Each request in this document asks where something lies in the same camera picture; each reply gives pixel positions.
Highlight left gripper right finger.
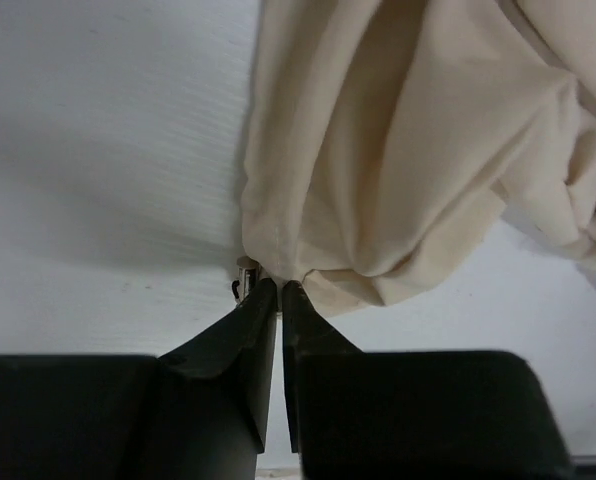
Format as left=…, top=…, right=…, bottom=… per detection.
left=282, top=281, right=573, bottom=479

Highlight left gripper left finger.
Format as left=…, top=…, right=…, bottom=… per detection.
left=0, top=279, right=277, bottom=479

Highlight beige trousers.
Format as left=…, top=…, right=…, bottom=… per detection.
left=241, top=1, right=596, bottom=315

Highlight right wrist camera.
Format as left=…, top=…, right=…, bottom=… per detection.
left=231, top=256, right=261, bottom=303

